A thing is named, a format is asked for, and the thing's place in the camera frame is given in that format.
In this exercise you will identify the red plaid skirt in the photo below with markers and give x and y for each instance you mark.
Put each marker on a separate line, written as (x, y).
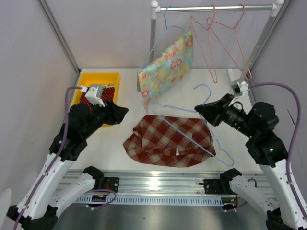
(156, 143)

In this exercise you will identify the green patterned cloth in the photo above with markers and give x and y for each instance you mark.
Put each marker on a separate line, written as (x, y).
(108, 85)

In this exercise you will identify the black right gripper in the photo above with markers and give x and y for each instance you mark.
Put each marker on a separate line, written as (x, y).
(214, 111)

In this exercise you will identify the yellow plastic tray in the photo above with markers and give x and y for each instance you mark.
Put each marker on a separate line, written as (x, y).
(91, 79)

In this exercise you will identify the aluminium mounting rail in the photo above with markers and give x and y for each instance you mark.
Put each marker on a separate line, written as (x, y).
(157, 183)

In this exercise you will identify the pastel floral skirt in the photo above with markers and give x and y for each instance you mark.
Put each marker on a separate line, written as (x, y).
(166, 71)

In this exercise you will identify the blue wire hanger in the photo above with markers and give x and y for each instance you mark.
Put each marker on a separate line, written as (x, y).
(157, 75)
(195, 131)

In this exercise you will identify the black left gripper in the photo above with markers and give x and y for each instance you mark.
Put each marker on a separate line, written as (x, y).
(115, 113)

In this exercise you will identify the white slotted cable duct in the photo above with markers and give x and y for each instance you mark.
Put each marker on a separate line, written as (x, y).
(199, 200)

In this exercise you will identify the white metal clothes rack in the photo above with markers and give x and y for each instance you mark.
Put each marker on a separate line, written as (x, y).
(274, 9)

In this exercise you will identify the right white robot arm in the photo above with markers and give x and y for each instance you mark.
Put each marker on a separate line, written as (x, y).
(269, 153)

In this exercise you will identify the red polka dot cloth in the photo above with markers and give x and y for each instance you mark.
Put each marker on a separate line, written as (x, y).
(107, 93)

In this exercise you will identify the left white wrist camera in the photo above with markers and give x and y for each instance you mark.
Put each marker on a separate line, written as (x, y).
(93, 94)

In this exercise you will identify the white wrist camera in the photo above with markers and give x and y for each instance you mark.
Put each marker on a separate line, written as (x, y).
(239, 88)
(93, 94)

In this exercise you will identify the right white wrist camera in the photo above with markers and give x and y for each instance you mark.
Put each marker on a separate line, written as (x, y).
(239, 88)

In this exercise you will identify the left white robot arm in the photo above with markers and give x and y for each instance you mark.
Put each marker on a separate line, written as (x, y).
(42, 206)

